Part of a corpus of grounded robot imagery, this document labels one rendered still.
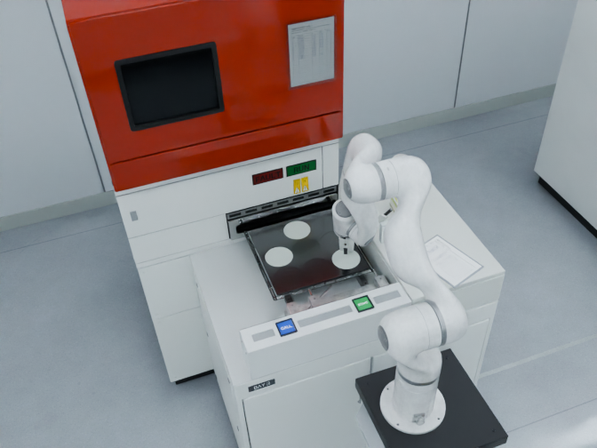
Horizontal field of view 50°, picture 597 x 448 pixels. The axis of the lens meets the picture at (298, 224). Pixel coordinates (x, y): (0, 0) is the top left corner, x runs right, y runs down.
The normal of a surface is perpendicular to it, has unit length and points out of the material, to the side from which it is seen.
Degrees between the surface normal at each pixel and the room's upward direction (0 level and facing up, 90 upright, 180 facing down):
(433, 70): 90
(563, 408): 0
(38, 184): 90
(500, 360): 0
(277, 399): 90
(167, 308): 90
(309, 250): 0
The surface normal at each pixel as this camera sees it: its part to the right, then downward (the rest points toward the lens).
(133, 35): 0.34, 0.62
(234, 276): -0.04, -0.74
